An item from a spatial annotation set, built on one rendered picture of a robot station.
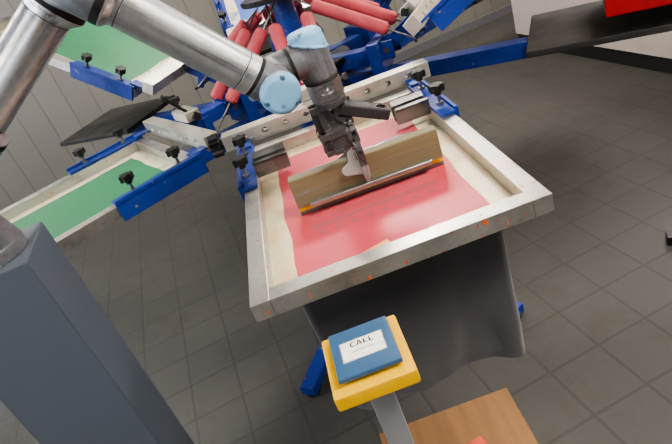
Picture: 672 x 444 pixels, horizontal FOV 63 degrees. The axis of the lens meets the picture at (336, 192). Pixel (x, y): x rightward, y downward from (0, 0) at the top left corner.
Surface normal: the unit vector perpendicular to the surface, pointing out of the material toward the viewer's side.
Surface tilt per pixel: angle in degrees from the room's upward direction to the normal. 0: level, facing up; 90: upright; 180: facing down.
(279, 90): 90
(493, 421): 0
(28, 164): 90
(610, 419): 0
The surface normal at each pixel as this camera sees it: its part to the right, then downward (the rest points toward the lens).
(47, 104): 0.33, 0.36
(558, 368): -0.31, -0.83
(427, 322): 0.14, 0.50
